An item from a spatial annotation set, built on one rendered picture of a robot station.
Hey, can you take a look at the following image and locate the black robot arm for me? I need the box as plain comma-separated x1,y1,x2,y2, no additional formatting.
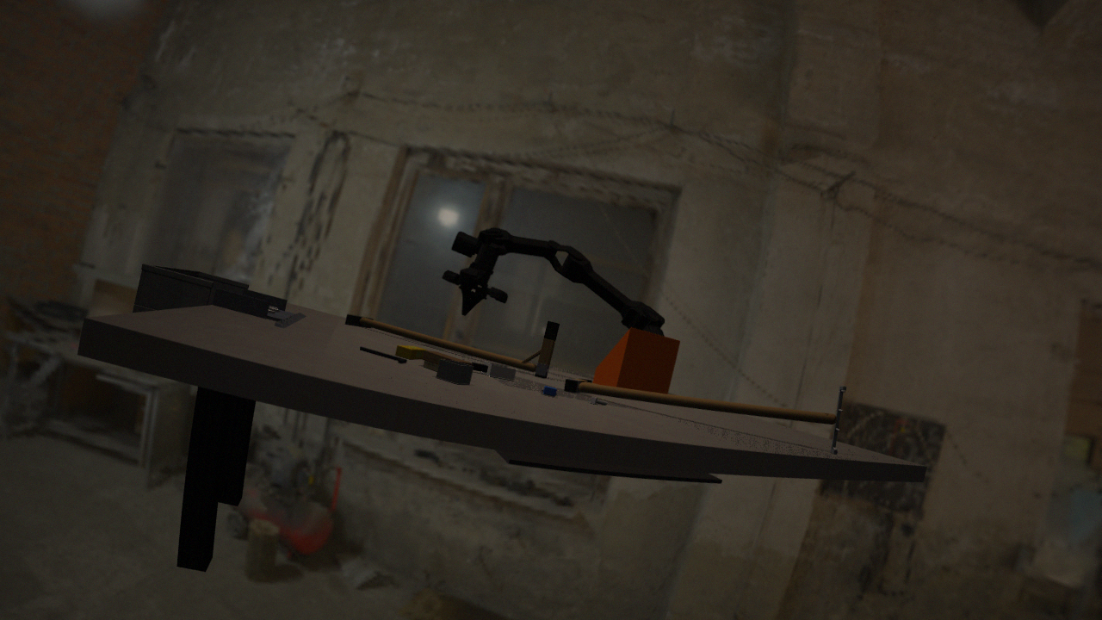
452,228,665,336

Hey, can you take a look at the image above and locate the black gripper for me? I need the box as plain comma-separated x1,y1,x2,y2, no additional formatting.
443,260,508,316

